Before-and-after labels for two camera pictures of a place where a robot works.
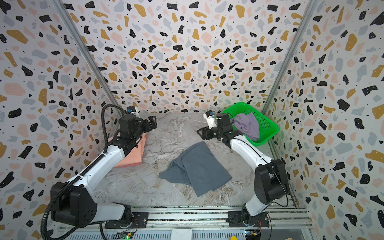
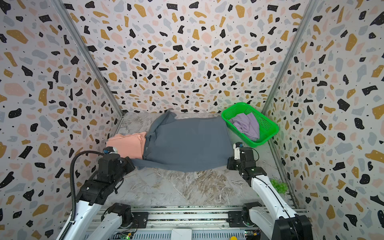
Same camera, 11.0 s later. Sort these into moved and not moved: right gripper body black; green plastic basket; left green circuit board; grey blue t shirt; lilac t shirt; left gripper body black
Moved: grey blue t shirt; left gripper body black; right gripper body black
Not moved: green plastic basket; left green circuit board; lilac t shirt
